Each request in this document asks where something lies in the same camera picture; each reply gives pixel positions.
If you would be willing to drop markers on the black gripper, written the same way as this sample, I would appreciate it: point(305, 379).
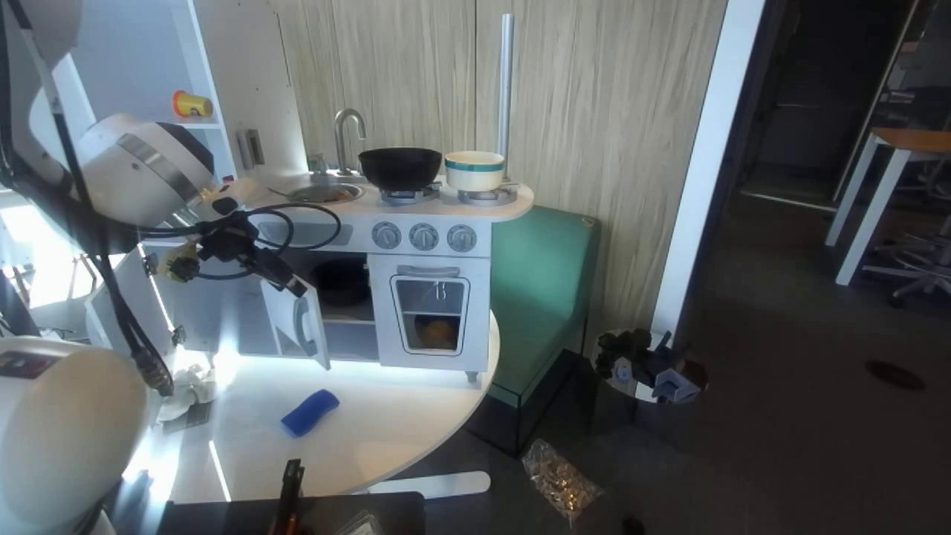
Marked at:
point(241, 247)

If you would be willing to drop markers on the white under-sink cabinet door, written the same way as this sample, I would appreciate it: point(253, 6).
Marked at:
point(299, 328)

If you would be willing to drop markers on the red yellow toy container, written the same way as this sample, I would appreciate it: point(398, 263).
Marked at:
point(195, 105)

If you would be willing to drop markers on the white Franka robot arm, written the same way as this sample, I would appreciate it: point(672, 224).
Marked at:
point(61, 435)

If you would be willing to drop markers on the white oven door with window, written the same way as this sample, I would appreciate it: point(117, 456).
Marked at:
point(432, 282)

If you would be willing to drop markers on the white lower cupboard door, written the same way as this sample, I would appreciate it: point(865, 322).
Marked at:
point(100, 328)

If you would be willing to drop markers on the silver toy sink basin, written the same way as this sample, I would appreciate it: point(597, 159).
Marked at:
point(325, 192)

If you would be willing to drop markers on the grey round oven knob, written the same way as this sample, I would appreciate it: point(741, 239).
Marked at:
point(422, 236)
point(388, 236)
point(461, 239)

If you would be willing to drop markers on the blue sponge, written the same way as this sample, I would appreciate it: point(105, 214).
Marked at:
point(309, 412)

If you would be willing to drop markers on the small grey rectangular plate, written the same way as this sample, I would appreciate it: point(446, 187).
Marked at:
point(248, 148)

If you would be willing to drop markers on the black bowl pot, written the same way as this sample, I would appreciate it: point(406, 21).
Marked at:
point(398, 166)

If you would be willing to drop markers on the white toy kitchen unit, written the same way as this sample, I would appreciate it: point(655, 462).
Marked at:
point(440, 212)

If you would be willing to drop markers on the silver toy faucet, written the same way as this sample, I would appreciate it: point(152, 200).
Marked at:
point(349, 123)

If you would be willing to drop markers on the white pot teal stripe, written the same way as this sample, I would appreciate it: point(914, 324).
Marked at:
point(473, 171)

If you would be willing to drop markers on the green upholstered bench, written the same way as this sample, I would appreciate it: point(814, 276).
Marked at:
point(544, 285)

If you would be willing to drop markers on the white upright pole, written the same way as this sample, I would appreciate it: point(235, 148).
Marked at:
point(505, 99)

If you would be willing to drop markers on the glittery plastic bag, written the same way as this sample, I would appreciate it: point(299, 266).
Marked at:
point(559, 477)

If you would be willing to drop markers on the floor box of clutter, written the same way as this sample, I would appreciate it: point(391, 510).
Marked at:
point(649, 371)

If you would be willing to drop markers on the white desk wooden top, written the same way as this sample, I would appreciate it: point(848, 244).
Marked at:
point(893, 143)

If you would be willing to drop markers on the office chair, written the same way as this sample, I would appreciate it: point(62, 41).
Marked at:
point(921, 269)

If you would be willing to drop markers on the black upright bracket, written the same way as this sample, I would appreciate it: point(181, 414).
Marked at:
point(290, 495)

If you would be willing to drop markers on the white door frame post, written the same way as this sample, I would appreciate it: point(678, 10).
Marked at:
point(703, 166)

